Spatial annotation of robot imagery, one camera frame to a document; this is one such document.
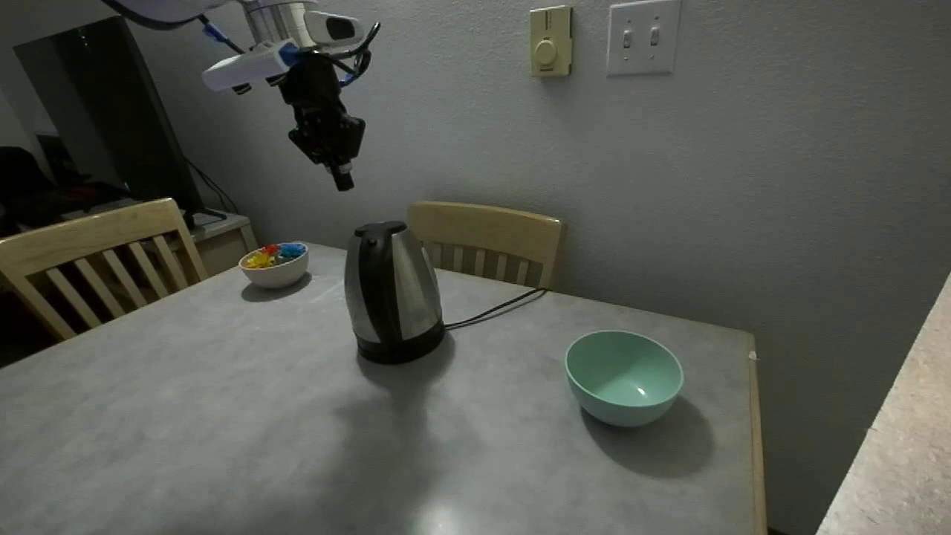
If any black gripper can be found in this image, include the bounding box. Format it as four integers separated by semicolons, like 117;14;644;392
277;50;370;193

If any beige wall thermostat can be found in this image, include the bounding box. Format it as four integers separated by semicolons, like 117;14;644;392
527;2;576;81

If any stainless steel electric kettle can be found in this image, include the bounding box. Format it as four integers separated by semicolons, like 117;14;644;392
343;216;448;365

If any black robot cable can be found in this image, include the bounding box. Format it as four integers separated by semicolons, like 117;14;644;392
329;22;384;88

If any teal bowl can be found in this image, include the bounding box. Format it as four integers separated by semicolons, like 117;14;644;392
561;326;688;432

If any black flat screen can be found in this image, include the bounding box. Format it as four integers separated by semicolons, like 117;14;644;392
13;13;203;216

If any white bowl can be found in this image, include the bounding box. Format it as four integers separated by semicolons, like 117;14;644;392
236;237;312;291

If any white double light switch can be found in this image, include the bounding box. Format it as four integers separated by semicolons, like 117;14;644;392
604;0;685;81

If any light wooden chair solid backrest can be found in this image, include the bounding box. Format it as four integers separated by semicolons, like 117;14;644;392
405;198;569;291

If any thin black wall cable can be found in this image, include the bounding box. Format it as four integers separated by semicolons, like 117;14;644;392
185;157;240;216

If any black kettle power cord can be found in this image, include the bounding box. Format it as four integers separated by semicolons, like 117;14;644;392
439;285;551;329

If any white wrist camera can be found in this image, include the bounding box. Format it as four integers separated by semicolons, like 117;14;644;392
200;45;300;97

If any speckled grey countertop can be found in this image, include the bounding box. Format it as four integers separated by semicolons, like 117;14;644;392
814;271;951;535

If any light wooden chair slatted backrest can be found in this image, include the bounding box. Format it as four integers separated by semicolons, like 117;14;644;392
0;193;211;344

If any small beige side cabinet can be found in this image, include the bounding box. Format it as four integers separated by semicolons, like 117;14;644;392
187;207;263;280

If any black kettle lid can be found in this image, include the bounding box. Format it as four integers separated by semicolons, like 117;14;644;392
353;216;411;242

